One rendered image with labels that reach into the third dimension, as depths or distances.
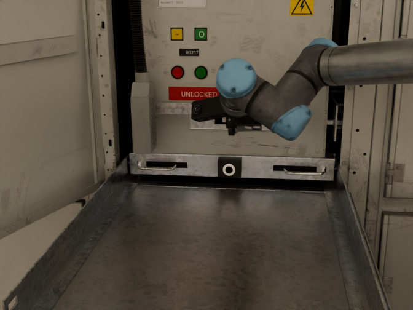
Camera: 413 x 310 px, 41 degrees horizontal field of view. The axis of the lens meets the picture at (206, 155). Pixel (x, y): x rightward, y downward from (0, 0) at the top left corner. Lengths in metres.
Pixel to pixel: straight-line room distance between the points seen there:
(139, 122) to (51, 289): 0.51
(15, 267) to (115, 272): 0.66
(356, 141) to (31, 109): 0.77
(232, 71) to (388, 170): 0.54
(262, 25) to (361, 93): 0.29
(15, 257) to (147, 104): 0.61
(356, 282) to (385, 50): 0.40
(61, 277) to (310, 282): 0.45
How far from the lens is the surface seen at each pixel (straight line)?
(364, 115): 1.41
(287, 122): 1.05
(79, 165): 1.47
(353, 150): 1.43
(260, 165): 1.46
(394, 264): 1.54
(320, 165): 1.47
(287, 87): 1.08
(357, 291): 1.02
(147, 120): 1.36
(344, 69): 1.05
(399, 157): 1.43
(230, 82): 1.05
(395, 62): 0.98
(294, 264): 1.10
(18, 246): 1.67
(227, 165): 1.44
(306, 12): 1.40
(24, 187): 1.34
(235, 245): 1.16
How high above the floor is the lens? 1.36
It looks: 17 degrees down
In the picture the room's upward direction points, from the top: straight up
